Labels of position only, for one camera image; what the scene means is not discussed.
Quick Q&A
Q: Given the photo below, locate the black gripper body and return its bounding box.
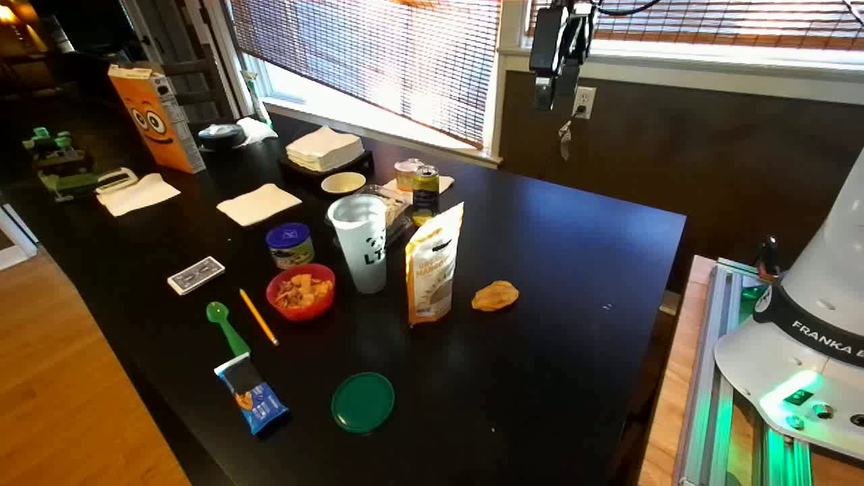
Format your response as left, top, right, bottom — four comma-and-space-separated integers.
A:
554, 0, 600, 93

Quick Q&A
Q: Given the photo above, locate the yellow snack piece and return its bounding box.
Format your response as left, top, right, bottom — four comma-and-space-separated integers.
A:
471, 279, 525, 315

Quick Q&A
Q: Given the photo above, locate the white and yellow packet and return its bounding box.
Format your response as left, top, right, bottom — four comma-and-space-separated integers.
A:
402, 199, 468, 329

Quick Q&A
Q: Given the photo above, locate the blue snack packet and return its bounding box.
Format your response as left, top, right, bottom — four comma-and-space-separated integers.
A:
210, 350, 291, 441

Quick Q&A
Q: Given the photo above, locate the white paper napkin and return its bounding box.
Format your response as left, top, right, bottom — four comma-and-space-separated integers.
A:
214, 180, 306, 229
95, 170, 185, 218
375, 170, 456, 206

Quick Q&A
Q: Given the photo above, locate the narrow window blind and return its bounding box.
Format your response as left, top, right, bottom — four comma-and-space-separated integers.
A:
525, 0, 864, 51

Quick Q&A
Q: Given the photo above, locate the wide window blind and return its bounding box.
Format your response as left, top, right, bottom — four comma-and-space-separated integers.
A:
226, 0, 503, 151

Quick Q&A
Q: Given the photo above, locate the small white bowl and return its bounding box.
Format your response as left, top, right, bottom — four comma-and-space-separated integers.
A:
318, 170, 371, 198

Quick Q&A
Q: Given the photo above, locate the stack of white napkins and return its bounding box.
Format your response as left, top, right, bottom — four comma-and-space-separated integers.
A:
284, 125, 367, 175

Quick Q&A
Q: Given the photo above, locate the white paper cup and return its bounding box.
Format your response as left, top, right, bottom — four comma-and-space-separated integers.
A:
324, 193, 391, 296

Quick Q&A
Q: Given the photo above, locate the crumpled white cloth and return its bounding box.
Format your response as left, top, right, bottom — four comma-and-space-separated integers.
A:
236, 116, 282, 148

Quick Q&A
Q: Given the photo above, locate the blue lid jar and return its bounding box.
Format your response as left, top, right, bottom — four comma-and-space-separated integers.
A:
264, 218, 318, 274

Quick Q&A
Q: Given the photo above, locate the red bowl with food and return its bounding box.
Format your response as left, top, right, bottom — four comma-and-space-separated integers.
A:
264, 263, 338, 323

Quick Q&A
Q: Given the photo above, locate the dark grey bowl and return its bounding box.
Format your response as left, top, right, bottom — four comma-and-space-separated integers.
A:
194, 122, 252, 153

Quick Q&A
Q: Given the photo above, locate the green round lid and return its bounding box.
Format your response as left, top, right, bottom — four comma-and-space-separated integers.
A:
328, 369, 397, 438

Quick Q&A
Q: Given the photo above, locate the yellow pencil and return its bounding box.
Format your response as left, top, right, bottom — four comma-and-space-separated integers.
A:
239, 287, 282, 349

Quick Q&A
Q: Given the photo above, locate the green plastic spoon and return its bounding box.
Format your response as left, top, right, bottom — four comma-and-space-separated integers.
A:
203, 299, 252, 360

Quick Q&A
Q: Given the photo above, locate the playing card deck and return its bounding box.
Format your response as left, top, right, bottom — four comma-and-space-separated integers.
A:
166, 253, 226, 296

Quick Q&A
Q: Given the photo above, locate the green plastic toy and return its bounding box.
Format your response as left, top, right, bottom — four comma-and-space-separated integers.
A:
21, 125, 102, 202

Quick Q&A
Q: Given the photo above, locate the white wall outlet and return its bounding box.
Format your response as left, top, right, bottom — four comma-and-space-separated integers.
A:
569, 83, 600, 122

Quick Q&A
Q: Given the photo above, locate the aluminium rail frame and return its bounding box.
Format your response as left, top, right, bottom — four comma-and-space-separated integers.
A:
677, 253, 818, 486

